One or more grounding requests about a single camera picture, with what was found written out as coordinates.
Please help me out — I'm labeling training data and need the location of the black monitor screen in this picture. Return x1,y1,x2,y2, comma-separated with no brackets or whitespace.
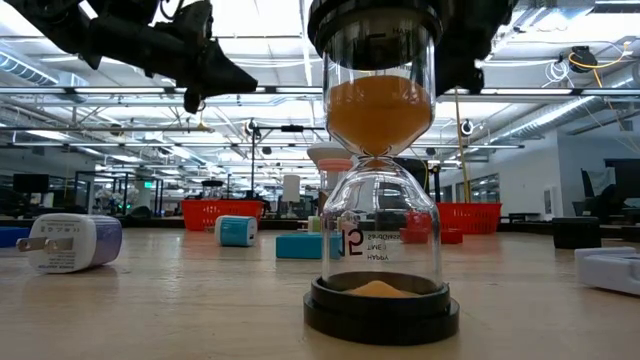
12,173,50,195
603,158,640,200

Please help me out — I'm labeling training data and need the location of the blue rectangular eraser block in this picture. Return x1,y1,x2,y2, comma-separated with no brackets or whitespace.
0,226,32,249

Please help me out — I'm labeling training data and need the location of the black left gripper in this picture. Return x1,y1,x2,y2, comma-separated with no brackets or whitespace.
149,0,259,114

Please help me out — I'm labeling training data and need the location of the yellow hanging cable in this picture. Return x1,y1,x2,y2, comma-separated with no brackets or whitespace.
452,88,472,204

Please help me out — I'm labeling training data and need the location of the teal rectangular eraser block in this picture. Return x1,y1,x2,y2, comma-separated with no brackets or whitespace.
275,232,344,261

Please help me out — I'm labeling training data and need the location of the black wall charger cube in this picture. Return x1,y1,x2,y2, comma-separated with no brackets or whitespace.
551,216,603,250

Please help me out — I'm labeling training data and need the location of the teal white wall charger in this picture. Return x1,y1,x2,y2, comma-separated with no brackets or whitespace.
213,214,259,248

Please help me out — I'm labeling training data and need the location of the white cylindrical background lamp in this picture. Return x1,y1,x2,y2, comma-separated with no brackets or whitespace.
282,174,302,204

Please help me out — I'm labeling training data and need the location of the purple white wall charger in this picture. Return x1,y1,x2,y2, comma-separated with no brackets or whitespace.
16,213,124,275

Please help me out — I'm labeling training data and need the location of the white small digital clock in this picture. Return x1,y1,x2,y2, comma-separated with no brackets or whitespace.
573,246,640,297

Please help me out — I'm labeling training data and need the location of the black camera stand pole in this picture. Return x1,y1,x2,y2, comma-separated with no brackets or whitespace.
248,124,326,201

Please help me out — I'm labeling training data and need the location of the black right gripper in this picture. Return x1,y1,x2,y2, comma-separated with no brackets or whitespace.
434,49,486,97

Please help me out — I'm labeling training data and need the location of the small red plastic basket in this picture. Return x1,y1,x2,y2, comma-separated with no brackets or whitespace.
180,199,266,232
435,202,503,235

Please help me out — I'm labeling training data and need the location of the black ceiling cable reel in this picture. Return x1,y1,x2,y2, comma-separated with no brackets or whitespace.
568,45,599,75

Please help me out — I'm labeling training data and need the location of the black aluminium table frame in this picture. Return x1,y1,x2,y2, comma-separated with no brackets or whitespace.
0,214,640,240

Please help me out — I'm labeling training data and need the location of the black capped white sand hourglass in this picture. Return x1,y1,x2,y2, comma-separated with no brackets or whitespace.
201,178,225,201

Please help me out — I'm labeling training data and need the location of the large orange sand hourglass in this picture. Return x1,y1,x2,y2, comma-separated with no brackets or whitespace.
302,0,461,347

